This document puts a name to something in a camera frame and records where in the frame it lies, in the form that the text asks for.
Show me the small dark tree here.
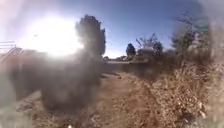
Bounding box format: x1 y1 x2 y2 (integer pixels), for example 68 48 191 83
125 42 137 58

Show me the brown dirt path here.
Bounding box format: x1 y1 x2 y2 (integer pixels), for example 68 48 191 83
13 59 168 128

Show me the large dark tree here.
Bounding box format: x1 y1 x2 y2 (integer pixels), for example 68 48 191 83
75 14 107 61

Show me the bare branched tree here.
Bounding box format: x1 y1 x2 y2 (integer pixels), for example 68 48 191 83
135 32 164 58

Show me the dry brown brush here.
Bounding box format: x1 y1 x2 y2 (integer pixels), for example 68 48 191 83
129 49 224 128

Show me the leafy tree with bare branches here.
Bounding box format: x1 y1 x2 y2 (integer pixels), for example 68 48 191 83
171 12 212 56

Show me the pale railing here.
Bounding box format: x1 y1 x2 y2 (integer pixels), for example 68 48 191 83
0 40 24 61

